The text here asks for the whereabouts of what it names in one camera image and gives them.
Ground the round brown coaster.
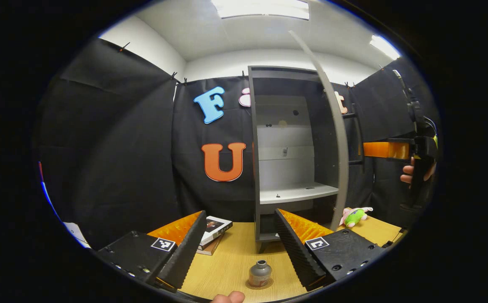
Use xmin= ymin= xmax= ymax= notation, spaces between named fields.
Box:
xmin=245 ymin=278 xmax=274 ymax=290

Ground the brown book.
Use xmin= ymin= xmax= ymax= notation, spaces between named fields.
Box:
xmin=196 ymin=234 xmax=226 ymax=256

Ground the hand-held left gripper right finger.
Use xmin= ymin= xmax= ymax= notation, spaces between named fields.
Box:
xmin=274 ymin=208 xmax=386 ymax=292

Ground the beige cabinet door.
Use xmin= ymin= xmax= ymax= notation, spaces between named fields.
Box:
xmin=289 ymin=30 xmax=365 ymax=231

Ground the ceiling light panel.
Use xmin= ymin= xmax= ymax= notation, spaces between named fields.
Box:
xmin=369 ymin=35 xmax=401 ymax=61
xmin=210 ymin=0 xmax=310 ymax=21

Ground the pink and green plush toy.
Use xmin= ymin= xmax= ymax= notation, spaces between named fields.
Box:
xmin=339 ymin=207 xmax=374 ymax=228

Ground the white paper sheet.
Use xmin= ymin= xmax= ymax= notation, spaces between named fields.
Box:
xmin=62 ymin=222 xmax=91 ymax=249

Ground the silver bottle with label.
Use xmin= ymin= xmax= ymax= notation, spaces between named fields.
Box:
xmin=248 ymin=260 xmax=273 ymax=288

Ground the dark grey cabinet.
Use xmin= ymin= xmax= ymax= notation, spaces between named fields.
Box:
xmin=247 ymin=65 xmax=342 ymax=254

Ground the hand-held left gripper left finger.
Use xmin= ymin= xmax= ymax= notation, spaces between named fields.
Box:
xmin=97 ymin=210 xmax=208 ymax=292

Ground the white book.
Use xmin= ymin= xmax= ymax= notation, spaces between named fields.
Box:
xmin=199 ymin=216 xmax=233 ymax=247

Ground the black backdrop cloth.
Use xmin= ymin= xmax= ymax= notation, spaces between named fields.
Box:
xmin=34 ymin=38 xmax=440 ymax=250

